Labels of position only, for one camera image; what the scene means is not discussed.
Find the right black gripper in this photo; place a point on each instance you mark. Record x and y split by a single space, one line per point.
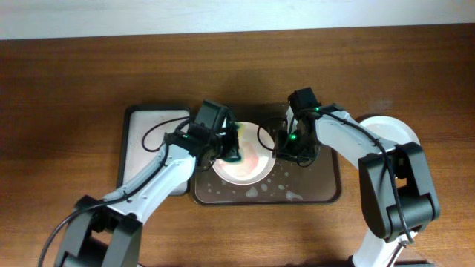
283 151

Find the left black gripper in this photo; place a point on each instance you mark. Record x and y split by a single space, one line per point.
231 150

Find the yellow green sponge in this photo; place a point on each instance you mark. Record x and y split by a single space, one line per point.
230 143

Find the pink white plate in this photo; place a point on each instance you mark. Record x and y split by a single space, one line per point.
257 161

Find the pale green plate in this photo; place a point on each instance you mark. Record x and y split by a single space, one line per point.
391 128

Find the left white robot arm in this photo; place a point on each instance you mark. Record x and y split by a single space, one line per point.
108 232

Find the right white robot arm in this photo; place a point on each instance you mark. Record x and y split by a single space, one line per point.
398 196

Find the dark brown serving tray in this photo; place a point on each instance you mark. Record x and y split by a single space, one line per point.
287 183

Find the small white foam tray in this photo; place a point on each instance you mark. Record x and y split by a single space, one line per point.
143 129

